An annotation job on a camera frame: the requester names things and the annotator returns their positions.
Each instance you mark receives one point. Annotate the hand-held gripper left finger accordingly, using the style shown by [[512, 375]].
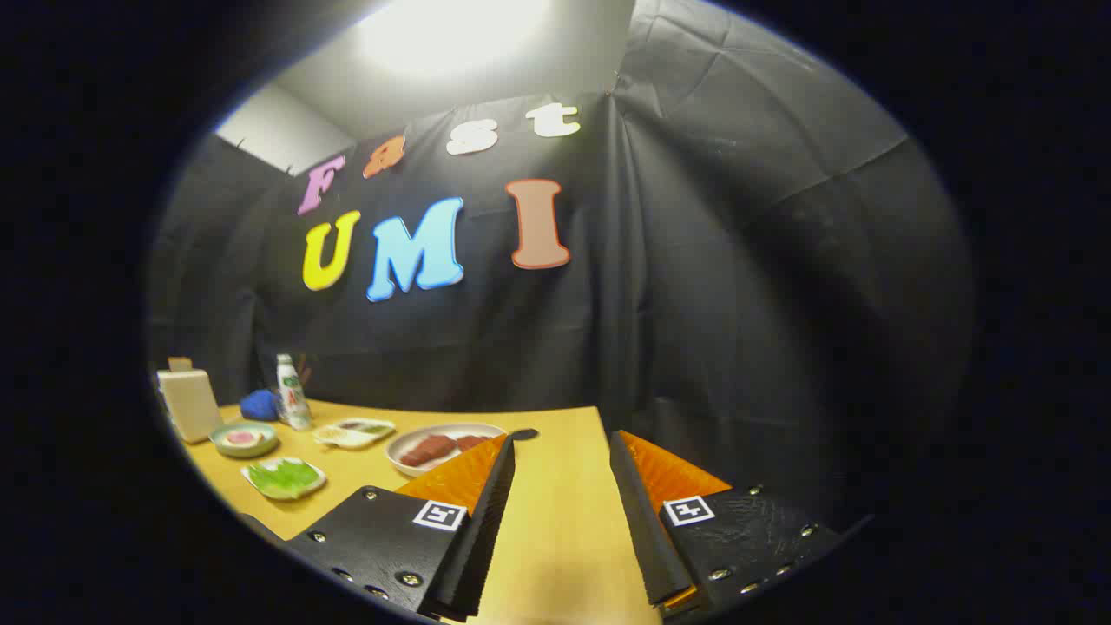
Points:
[[486, 521]]

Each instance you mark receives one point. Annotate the blue cloth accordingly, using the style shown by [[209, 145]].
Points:
[[259, 405]]

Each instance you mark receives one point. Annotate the white toaster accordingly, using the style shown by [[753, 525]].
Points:
[[189, 404]]

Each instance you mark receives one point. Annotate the pale green round plate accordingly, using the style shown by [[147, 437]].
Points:
[[219, 443]]

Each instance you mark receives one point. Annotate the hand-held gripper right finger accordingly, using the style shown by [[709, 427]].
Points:
[[638, 521]]

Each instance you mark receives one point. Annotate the green lettuce leaf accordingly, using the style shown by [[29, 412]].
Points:
[[285, 477]]

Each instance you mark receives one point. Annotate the white divided dish with beans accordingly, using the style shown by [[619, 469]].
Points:
[[356, 432]]

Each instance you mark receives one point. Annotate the red meat piece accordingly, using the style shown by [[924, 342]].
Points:
[[471, 442], [428, 450]]

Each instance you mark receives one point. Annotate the black backdrop cloth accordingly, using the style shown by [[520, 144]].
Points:
[[694, 304]]

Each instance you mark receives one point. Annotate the white drink bottle green cap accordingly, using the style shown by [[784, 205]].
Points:
[[293, 395]]

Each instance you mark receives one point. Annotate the white square plate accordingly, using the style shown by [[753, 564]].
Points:
[[257, 489]]

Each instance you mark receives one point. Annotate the white round bowl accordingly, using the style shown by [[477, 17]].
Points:
[[401, 447]]

